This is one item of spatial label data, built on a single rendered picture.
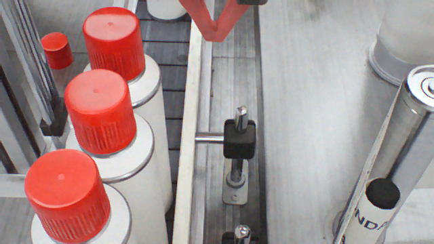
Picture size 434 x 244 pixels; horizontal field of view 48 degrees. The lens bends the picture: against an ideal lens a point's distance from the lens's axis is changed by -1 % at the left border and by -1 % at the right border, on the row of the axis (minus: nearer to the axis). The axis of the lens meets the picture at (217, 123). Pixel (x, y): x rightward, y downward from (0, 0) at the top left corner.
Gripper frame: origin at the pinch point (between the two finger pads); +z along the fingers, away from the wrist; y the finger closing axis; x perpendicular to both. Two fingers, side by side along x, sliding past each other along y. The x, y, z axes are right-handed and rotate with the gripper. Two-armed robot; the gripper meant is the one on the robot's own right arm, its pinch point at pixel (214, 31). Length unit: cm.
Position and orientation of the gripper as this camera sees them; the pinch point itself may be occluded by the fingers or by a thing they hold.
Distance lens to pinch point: 39.1
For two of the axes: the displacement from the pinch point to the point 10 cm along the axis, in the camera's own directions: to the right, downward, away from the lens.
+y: 0.4, -7.9, 6.1
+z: -0.3, 6.1, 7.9
